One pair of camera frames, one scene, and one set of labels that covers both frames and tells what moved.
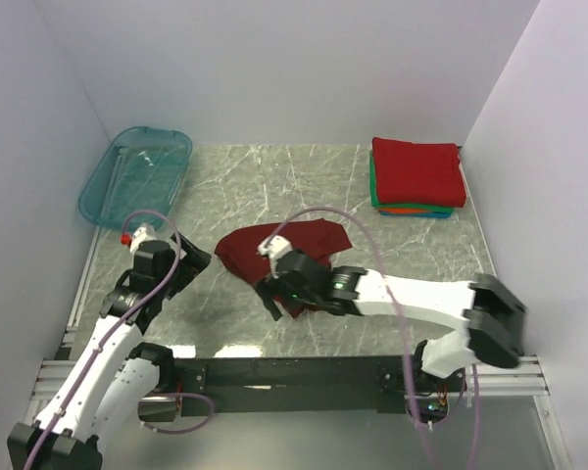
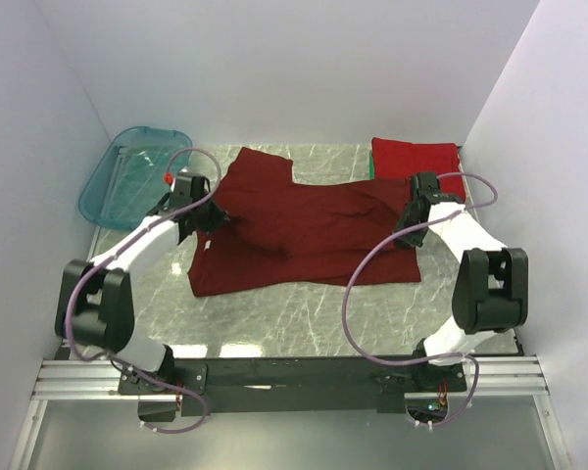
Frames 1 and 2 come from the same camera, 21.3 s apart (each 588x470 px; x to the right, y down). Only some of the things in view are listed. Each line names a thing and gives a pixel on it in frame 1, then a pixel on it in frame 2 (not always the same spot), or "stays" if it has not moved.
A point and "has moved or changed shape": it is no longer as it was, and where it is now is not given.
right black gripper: x=268 y=293 to x=416 y=240
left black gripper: x=194 y=262 to x=219 y=217
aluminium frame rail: x=52 y=375 stays
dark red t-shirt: x=238 y=252 has moved or changed shape
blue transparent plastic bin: x=141 y=170 stays
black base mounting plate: x=229 y=386 stays
